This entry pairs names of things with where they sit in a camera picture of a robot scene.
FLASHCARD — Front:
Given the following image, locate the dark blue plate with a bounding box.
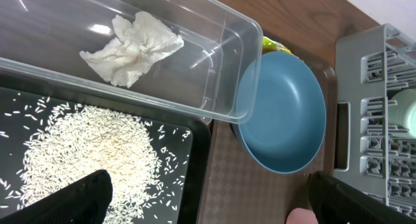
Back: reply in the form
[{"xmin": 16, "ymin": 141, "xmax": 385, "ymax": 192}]
[{"xmin": 231, "ymin": 52, "xmax": 326, "ymax": 174}]

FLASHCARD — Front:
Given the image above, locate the brown serving tray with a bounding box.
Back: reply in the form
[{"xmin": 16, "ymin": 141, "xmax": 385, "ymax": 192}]
[{"xmin": 198, "ymin": 31, "xmax": 337, "ymax": 223}]

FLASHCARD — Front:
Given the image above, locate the grey dishwasher rack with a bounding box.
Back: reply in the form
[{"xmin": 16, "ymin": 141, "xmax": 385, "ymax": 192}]
[{"xmin": 333, "ymin": 23, "xmax": 415, "ymax": 218}]

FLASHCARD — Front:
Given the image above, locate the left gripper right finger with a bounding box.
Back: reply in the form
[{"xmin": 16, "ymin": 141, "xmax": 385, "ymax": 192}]
[{"xmin": 307, "ymin": 171, "xmax": 415, "ymax": 224}]

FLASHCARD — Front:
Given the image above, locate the clear plastic bin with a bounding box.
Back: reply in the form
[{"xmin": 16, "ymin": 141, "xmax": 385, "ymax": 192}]
[{"xmin": 1, "ymin": 0, "xmax": 263, "ymax": 123}]

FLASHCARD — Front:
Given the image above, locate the pink and white cup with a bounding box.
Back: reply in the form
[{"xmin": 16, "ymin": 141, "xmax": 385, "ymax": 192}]
[{"xmin": 285, "ymin": 208, "xmax": 318, "ymax": 224}]

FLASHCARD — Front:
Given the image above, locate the mint green bowl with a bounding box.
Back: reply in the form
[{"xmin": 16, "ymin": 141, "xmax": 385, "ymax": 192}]
[{"xmin": 388, "ymin": 89, "xmax": 415, "ymax": 138}]

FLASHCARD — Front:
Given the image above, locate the pile of rice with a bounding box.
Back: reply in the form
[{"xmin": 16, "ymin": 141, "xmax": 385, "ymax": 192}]
[{"xmin": 0, "ymin": 93, "xmax": 192, "ymax": 224}]

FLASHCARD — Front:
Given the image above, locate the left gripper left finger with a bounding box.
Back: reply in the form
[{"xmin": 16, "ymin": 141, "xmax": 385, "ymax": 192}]
[{"xmin": 1, "ymin": 169, "xmax": 113, "ymax": 224}]

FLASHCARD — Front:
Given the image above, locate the green snack wrapper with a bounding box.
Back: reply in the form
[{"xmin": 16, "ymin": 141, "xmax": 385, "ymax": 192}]
[{"xmin": 262, "ymin": 36, "xmax": 292, "ymax": 54}]

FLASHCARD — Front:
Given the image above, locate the black rectangular tray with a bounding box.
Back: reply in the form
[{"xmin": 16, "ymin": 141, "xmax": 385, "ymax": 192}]
[{"xmin": 1, "ymin": 72, "xmax": 211, "ymax": 223}]

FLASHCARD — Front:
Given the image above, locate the white tissue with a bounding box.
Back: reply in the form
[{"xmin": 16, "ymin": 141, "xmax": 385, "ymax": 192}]
[{"xmin": 79, "ymin": 11, "xmax": 184, "ymax": 88}]

